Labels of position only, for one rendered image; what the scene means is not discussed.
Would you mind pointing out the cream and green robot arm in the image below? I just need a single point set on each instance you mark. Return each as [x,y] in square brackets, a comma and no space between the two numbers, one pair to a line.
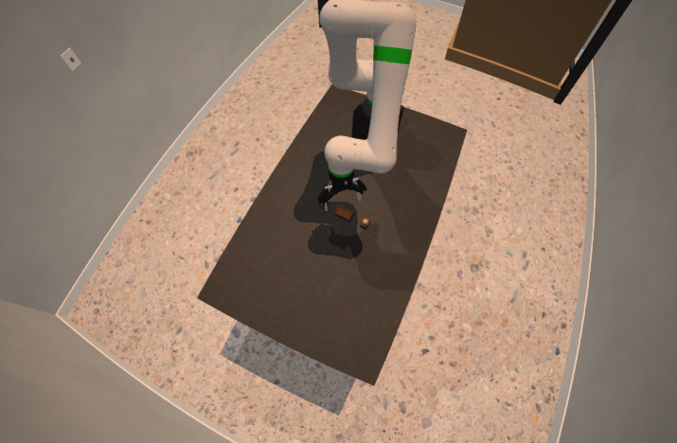
[394,33]

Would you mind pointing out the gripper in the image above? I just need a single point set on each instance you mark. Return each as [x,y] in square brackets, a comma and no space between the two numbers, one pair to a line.
[329,191]

